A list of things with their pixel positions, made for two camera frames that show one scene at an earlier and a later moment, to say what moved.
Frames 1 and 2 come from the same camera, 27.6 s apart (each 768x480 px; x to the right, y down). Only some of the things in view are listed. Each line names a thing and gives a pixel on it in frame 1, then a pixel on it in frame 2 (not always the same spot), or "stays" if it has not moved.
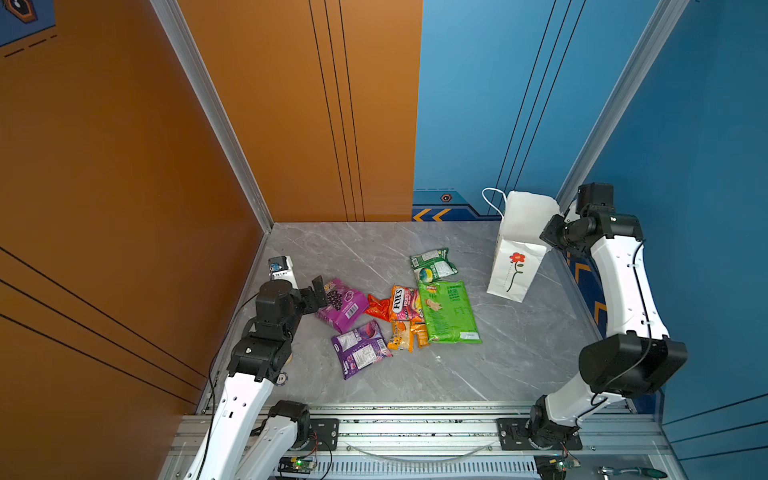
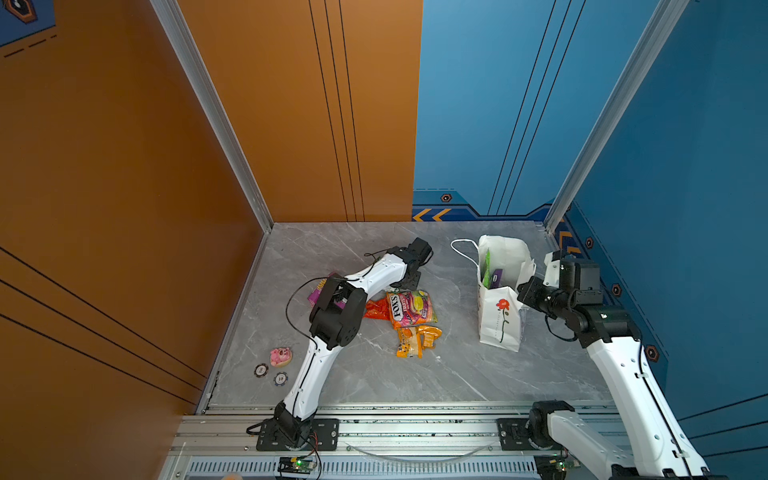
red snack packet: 381,308 stays
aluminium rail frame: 453,442 stays
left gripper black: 306,296 to 414,283
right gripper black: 548,232 to 527,295
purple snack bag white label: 361,347 to 496,278
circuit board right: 551,466 stays
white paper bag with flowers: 519,250 to 500,310
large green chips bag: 448,313 to 487,272
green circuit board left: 296,465 stays
